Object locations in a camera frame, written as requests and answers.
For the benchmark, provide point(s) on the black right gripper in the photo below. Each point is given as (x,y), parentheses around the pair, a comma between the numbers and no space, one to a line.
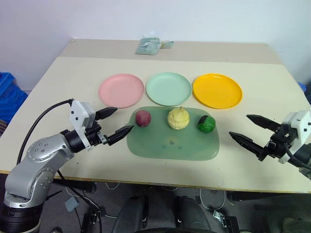
(279,143)

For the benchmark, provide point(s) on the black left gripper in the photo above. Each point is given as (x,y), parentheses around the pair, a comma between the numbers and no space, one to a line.
(94,136)

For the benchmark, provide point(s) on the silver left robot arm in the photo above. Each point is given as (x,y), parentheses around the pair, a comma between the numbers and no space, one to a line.
(36,165)

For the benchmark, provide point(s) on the purple red fruit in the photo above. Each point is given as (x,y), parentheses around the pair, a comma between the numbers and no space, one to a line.
(143,118)

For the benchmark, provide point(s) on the pink plate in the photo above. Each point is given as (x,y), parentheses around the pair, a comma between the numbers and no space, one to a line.
(121,90)

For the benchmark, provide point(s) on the green avocado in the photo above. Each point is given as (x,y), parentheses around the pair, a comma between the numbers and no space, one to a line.
(206,124)

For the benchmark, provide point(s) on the yellow plate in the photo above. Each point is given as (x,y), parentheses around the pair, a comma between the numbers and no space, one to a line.
(217,91)

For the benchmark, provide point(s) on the yellow apple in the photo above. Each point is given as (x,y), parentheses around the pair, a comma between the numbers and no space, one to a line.
(178,119)

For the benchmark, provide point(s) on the mint green plate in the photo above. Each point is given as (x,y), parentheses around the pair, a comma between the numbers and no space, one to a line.
(168,88)

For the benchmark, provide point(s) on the translucent green tray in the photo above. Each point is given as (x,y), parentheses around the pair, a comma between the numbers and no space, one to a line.
(172,145)

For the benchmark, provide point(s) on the blue object behind table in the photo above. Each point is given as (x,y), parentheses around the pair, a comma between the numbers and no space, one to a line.
(303,86)

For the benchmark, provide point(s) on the pale green cloth pouch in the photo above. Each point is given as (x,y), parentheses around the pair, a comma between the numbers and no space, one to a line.
(147,45)

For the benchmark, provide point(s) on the small grey box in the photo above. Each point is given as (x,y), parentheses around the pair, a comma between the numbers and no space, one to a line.
(72,204)

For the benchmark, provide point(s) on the dark rounded shape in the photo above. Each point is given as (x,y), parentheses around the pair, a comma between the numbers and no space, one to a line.
(131,213)
(192,214)

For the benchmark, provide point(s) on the metal caster wheel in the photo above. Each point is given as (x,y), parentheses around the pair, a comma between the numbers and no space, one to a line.
(224,219)

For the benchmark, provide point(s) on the blue plastic crate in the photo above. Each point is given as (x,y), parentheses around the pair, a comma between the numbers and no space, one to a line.
(9,97)

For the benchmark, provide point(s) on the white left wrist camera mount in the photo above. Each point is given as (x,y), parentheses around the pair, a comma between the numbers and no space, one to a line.
(79,114)

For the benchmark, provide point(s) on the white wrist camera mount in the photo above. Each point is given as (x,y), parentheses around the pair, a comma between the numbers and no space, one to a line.
(79,114)
(300,123)

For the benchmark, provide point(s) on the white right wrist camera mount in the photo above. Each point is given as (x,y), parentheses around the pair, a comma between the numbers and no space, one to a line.
(300,123)

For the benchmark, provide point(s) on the black table frame bar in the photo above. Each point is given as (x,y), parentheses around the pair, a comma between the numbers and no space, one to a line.
(267,196)

